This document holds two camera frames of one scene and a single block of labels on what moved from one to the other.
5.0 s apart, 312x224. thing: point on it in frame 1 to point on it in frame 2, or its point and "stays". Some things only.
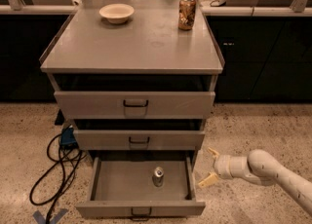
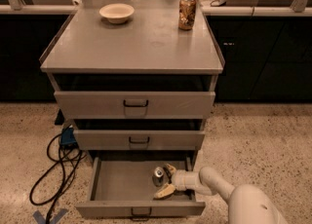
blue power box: x=68 y=138 stays
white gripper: x=222 y=167 to x=180 y=180
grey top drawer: x=135 y=105 stays
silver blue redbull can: x=158 y=176 stays
